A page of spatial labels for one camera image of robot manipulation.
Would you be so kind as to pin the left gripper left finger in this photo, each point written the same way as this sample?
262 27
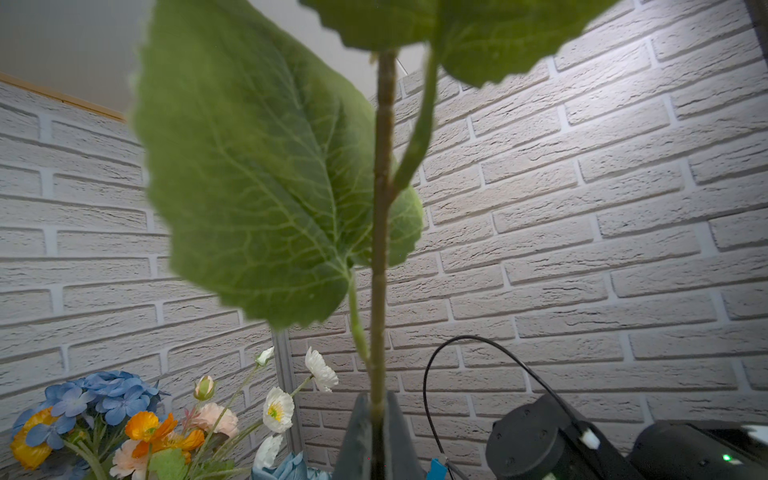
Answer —
353 461

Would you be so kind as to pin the blue hydrangea flower stem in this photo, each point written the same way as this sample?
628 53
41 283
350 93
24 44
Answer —
107 397

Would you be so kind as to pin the dusty blue hydrangea stem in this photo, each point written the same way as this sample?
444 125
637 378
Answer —
293 467

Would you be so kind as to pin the peach rose flower stem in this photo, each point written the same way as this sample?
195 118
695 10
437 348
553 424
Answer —
170 449

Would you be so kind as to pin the orange gerbera flower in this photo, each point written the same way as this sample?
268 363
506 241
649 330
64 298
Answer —
278 179

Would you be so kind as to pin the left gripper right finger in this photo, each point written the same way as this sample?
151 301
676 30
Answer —
401 460

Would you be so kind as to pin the orange yellow flower stem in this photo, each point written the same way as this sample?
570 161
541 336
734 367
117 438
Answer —
94 448

